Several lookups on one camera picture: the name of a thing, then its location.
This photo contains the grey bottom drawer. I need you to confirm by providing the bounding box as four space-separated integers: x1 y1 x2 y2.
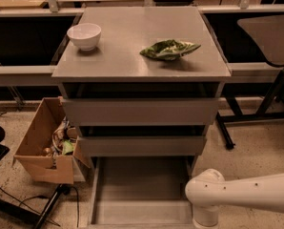
88 156 193 229

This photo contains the grey drawer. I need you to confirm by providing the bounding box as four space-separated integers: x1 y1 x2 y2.
88 156 193 229
62 98 218 126
78 136 206 156

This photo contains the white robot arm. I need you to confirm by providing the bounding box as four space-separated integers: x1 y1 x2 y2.
185 169 284 229

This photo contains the grey drawer cabinet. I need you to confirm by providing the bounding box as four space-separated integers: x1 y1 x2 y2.
51 6 233 229

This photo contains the grey middle drawer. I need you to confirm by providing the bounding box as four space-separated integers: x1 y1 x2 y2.
78 136 206 156

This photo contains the grey top drawer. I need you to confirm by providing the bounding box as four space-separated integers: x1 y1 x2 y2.
62 98 218 126

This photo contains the green leaf-shaped dish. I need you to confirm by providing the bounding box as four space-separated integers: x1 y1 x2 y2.
140 39 200 61

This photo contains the clutter inside cardboard box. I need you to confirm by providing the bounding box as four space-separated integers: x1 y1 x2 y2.
42 117 77 156

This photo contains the white ceramic bowl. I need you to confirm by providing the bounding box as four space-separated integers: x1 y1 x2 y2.
67 23 102 51

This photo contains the brown cardboard box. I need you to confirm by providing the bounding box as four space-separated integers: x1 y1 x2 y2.
14 97 91 184

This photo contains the black tripod stand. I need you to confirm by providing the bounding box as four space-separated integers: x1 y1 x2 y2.
32 184 70 229

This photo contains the grey tilted board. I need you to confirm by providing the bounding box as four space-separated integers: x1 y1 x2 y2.
237 14 284 68

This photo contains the black floor cable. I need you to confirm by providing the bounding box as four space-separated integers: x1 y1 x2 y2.
0 175 81 229

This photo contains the black table leg frame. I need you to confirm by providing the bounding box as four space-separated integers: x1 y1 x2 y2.
216 70 284 150

